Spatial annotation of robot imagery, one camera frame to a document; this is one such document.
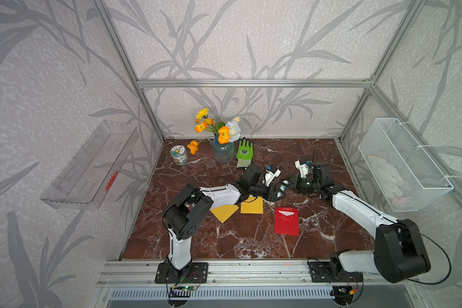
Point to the small printed tin can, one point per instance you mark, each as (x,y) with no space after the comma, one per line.
(179,155)

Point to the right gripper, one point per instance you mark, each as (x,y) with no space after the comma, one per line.
(294,181)

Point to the aluminium front rail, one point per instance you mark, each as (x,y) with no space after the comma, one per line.
(220,273)

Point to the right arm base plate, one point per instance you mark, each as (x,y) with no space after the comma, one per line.
(329,271)

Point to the white cloth in basket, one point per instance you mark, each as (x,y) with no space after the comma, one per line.
(387,176)

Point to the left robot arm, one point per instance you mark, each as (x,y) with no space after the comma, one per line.
(186,213)

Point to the green work glove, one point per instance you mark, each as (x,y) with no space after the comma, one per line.
(245,153)

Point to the white wire mesh basket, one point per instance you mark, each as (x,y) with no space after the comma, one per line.
(424,181)

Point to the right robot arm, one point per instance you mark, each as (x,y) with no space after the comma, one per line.
(399,252)

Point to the blue glass vase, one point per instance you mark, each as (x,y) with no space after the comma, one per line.
(223,153)

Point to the upright yellow envelope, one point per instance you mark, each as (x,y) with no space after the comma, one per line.
(253,205)

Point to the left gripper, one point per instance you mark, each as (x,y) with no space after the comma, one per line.
(271,197)

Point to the tilted yellow envelope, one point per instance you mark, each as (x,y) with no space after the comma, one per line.
(224,212)

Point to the clear plastic wall tray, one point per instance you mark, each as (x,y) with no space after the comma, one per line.
(84,183)

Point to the red envelope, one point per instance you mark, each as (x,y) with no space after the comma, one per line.
(286,221)

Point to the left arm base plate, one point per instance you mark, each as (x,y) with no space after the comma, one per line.
(193,273)

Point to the orange yellow artificial flowers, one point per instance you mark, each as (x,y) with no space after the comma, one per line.
(227,132)

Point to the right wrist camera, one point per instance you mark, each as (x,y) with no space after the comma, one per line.
(304,167)

